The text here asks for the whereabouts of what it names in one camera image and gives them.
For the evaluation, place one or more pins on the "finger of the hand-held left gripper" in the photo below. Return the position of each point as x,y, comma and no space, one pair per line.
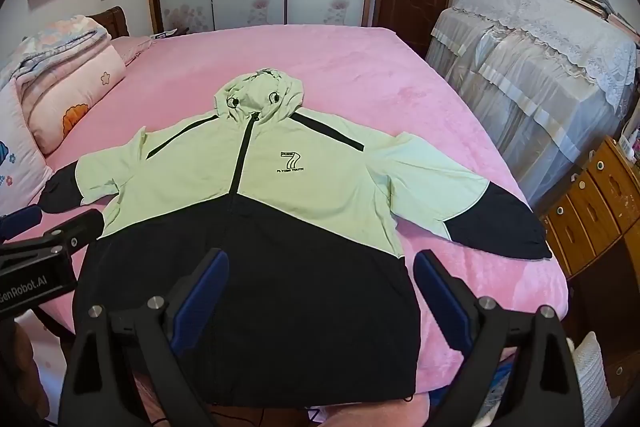
80,229
22,221

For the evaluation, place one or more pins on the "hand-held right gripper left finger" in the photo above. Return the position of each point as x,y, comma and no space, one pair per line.
200,297

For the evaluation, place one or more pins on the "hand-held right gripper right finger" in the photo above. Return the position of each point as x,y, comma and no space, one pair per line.
442,292

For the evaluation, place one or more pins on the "green and black hooded jacket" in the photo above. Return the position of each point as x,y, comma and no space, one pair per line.
300,187

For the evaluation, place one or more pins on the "white pillow with bag print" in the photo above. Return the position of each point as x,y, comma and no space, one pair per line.
17,157

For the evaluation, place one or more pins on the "white pillow orange print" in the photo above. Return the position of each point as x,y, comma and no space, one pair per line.
75,97

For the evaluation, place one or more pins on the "white ribbed object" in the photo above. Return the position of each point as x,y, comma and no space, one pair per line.
592,372

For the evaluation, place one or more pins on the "wooden drawer cabinet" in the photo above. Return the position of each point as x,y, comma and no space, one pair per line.
595,207

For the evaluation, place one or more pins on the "pink pillow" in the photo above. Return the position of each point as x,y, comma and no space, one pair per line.
132,49

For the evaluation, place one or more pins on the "dark wooden headboard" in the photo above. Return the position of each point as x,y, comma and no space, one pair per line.
112,22

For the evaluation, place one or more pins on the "dark nightstand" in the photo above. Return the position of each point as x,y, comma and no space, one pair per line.
165,34

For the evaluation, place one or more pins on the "bed with pink sheet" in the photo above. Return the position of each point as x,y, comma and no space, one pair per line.
375,72

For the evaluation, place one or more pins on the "furniture under white lace cover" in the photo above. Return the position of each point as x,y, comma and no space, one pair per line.
540,72

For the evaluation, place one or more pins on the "stack of books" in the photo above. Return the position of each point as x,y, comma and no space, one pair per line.
600,4

